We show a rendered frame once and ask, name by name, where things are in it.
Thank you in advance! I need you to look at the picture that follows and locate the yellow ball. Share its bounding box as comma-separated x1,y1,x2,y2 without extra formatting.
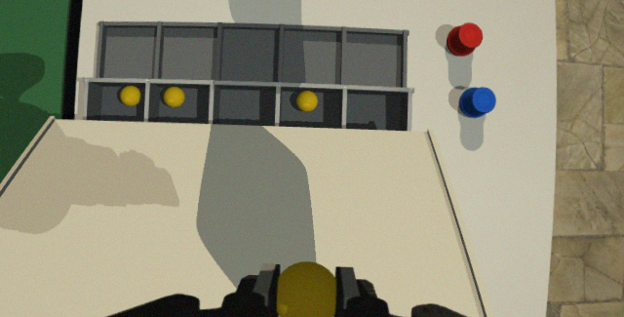
164,87,185,107
296,91,318,112
120,86,141,106
277,261,336,317

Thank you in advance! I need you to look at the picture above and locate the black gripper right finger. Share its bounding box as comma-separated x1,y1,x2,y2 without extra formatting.
333,266,467,317

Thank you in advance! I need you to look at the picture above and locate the red plug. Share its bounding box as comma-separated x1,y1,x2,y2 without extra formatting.
447,22,483,57

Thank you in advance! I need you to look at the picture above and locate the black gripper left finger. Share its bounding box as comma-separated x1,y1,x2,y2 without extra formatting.
106,263,280,317

